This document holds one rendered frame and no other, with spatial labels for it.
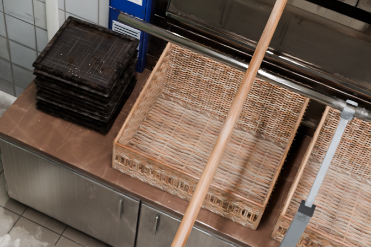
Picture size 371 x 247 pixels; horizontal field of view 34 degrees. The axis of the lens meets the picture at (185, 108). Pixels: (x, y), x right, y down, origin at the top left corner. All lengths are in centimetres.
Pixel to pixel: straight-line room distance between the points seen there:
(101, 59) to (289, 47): 66
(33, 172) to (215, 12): 92
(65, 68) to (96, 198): 51
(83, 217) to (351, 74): 117
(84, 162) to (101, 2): 63
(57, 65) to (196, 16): 52
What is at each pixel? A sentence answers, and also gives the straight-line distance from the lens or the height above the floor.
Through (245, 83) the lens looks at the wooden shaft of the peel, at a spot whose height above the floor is 119.
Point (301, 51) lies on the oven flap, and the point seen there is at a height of 98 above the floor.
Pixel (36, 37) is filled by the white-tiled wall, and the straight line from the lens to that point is 276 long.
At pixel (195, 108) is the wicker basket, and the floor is 59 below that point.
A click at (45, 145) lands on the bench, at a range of 227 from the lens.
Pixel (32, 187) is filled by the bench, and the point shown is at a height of 28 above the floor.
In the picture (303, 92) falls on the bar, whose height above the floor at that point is 117.
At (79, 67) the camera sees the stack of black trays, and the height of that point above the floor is 83.
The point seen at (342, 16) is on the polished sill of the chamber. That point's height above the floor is 117.
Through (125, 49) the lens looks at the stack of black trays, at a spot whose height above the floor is 83.
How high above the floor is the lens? 240
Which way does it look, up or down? 50 degrees down
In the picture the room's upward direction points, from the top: 11 degrees clockwise
